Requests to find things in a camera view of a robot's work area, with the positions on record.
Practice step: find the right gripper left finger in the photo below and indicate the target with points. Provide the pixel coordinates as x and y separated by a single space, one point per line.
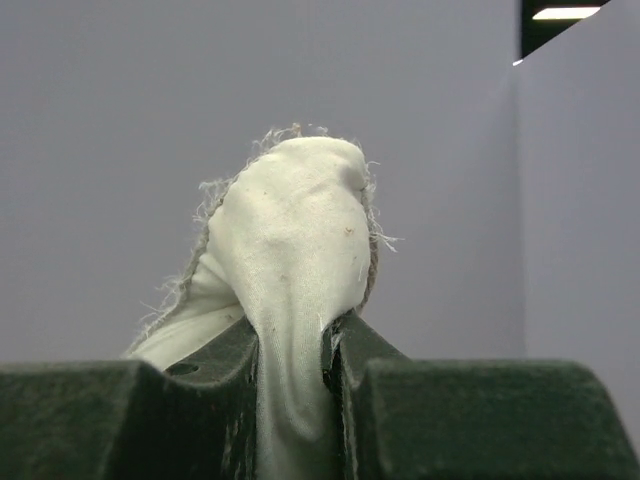
126 419

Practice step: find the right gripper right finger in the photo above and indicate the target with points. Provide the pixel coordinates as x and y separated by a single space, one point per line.
400 418

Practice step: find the white pillow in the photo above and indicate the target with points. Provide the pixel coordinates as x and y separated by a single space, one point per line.
290 243

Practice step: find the ceiling light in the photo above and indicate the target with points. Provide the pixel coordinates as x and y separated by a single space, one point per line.
570 13

